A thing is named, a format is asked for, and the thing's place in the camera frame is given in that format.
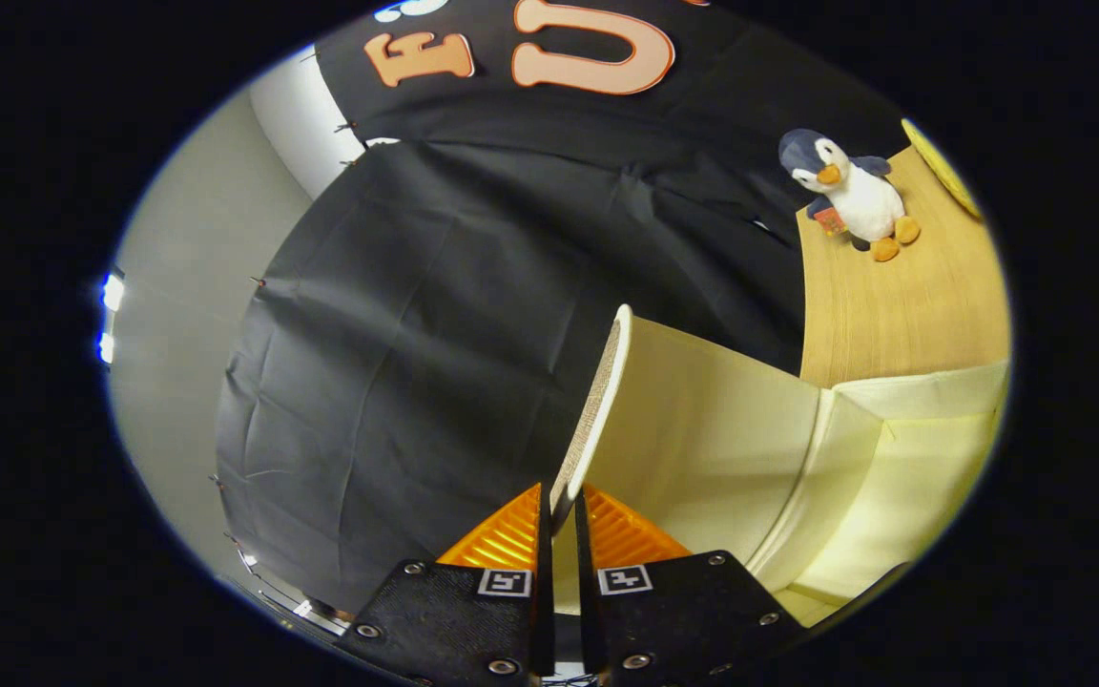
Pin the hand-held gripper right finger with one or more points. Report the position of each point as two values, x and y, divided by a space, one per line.
673 620

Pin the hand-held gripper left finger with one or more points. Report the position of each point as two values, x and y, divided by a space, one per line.
454 620

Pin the cream fabric storage box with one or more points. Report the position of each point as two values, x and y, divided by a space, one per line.
712 429

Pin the blue white penguin plush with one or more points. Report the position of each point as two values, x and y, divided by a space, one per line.
860 200

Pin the ceiling light strip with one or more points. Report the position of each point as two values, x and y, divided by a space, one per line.
112 293

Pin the yellow bun plush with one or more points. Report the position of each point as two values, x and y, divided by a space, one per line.
941 167

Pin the chrome metal rail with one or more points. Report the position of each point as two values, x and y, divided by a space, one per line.
306 606

